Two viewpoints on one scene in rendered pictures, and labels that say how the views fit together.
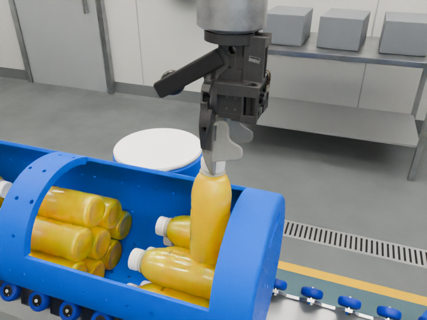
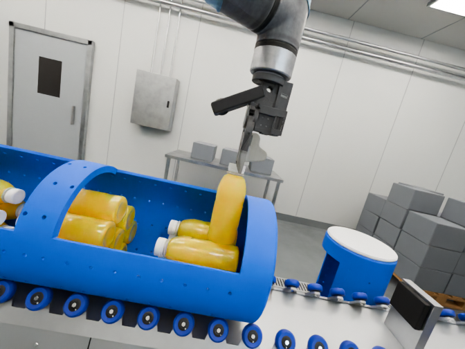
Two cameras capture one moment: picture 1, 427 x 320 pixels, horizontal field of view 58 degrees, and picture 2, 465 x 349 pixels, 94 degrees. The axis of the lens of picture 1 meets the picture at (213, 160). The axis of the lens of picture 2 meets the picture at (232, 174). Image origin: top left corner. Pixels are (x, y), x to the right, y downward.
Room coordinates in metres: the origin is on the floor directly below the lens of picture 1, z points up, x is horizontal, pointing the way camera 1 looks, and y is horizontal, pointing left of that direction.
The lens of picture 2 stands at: (0.08, 0.20, 1.38)
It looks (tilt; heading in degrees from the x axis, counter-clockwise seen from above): 11 degrees down; 337
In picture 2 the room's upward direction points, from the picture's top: 13 degrees clockwise
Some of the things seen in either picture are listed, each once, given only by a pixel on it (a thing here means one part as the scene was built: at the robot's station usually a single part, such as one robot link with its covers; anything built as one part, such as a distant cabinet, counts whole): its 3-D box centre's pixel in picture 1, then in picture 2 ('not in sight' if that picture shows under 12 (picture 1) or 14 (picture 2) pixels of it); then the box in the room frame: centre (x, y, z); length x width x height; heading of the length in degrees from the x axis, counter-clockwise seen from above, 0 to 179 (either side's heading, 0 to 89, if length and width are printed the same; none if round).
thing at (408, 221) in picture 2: not in sight; (414, 233); (1.70, -3.29, 0.59); 1.20 x 0.80 x 1.19; 160
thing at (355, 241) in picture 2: not in sight; (360, 242); (0.68, -0.73, 1.03); 0.28 x 0.28 x 0.01
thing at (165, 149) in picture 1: (158, 148); not in sight; (1.08, 0.17, 1.03); 0.28 x 0.28 x 0.01
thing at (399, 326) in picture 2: not in sight; (407, 315); (0.35, -0.51, 1.00); 0.10 x 0.04 x 0.15; 161
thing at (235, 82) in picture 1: (234, 75); (265, 107); (0.52, -0.03, 1.44); 0.09 x 0.08 x 0.12; 70
